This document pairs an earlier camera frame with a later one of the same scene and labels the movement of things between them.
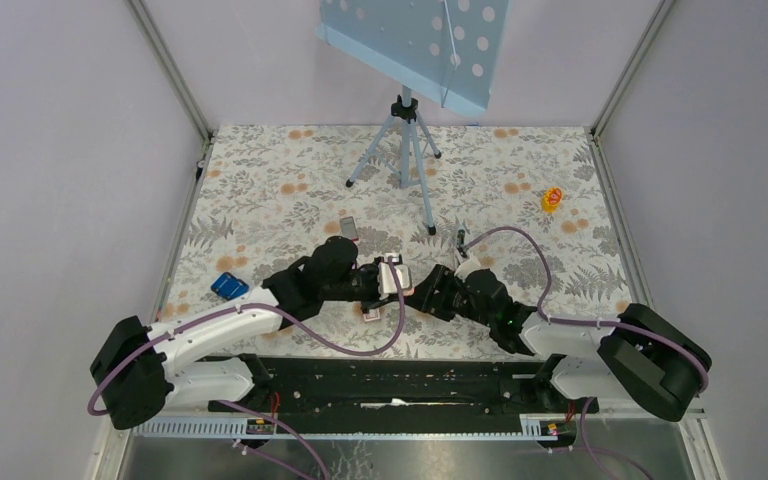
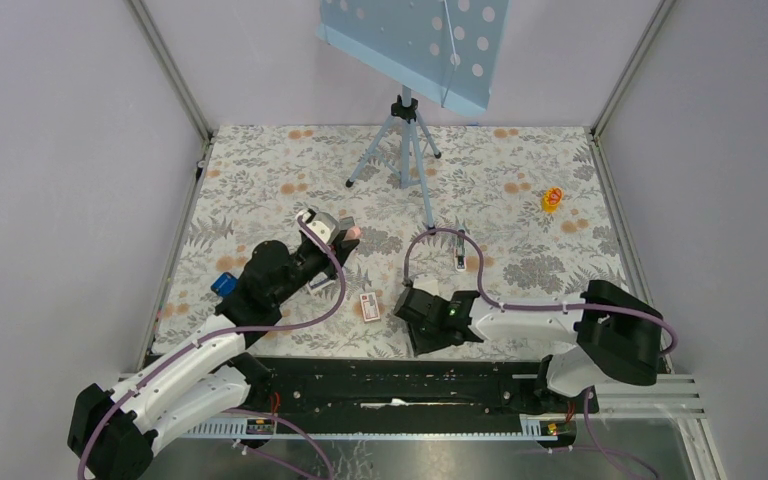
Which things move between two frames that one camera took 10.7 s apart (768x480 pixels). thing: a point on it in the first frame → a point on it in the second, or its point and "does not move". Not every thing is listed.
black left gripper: [375, 301] → [341, 248]
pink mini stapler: [404, 277] → [354, 232]
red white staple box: [372, 315] does not move
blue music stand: [445, 50] does not move
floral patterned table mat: [527, 202] does not move
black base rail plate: [402, 386] does not move
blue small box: [229, 287] does not move
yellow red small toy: [551, 200] does not move
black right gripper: [442, 279] → [420, 344]
